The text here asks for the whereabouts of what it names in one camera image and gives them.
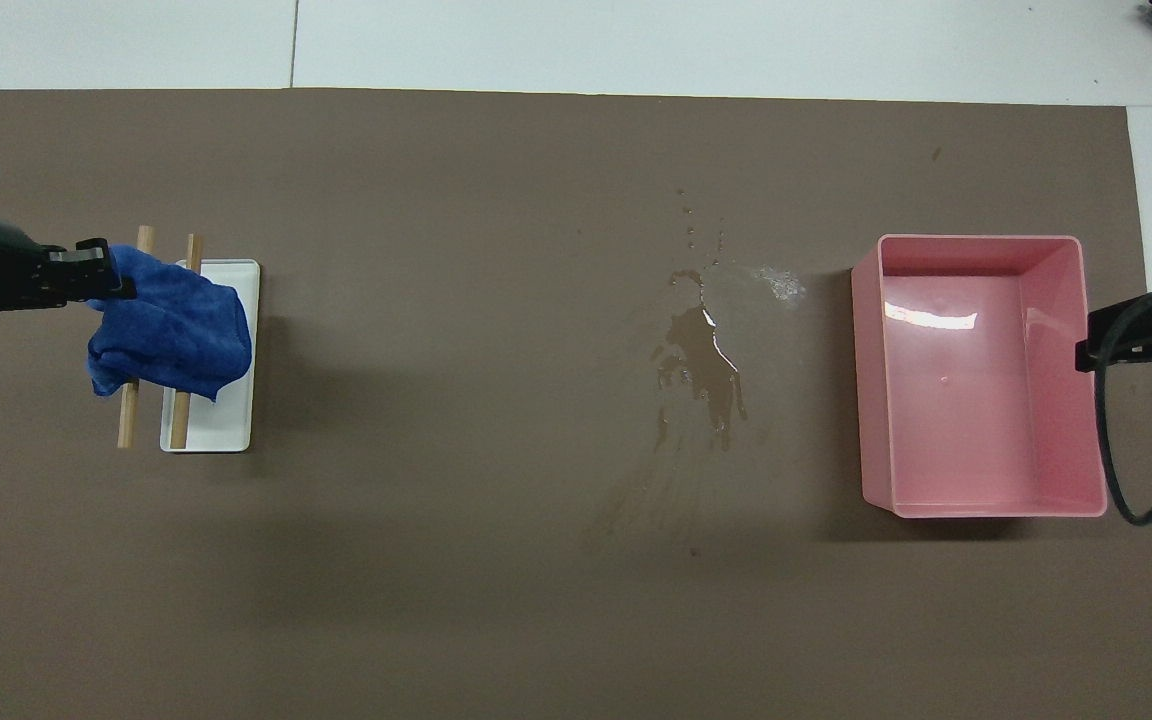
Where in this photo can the pink plastic bin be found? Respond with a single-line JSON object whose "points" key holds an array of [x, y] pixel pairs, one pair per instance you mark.
{"points": [[956, 420]]}

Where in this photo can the blue microfibre towel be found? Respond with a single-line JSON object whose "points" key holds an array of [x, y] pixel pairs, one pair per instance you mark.
{"points": [[176, 335]]}

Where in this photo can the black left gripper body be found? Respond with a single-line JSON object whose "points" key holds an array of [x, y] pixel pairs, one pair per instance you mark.
{"points": [[6, 270]]}

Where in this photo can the spilled water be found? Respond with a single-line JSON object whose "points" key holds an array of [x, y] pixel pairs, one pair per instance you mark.
{"points": [[701, 350]]}

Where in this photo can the brown table mat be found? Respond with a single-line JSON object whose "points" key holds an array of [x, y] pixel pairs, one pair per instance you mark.
{"points": [[496, 620]]}

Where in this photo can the white towel rack base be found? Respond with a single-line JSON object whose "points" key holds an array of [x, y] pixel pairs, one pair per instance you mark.
{"points": [[226, 420]]}

